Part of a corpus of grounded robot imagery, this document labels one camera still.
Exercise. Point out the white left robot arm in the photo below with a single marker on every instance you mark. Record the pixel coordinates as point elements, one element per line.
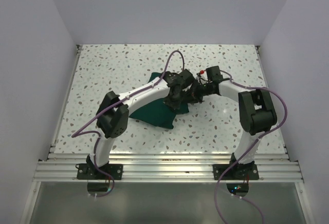
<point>112,121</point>

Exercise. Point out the green surgical cloth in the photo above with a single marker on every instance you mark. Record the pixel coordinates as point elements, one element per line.
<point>148,104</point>

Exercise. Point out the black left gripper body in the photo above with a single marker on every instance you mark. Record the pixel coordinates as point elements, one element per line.
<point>175,101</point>

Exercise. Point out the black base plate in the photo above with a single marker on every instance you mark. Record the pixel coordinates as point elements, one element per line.
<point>238,172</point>
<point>85,173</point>

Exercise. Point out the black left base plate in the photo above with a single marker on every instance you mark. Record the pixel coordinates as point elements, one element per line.
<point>85,173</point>

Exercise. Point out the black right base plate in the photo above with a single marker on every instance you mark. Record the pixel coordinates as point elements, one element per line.
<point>238,172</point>

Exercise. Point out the aluminium rail frame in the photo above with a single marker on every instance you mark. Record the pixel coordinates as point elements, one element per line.
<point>208,134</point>

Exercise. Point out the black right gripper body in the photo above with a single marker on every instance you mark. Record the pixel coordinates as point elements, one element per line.
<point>199,91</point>

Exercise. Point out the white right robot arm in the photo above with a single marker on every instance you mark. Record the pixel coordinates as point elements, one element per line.
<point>257,116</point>

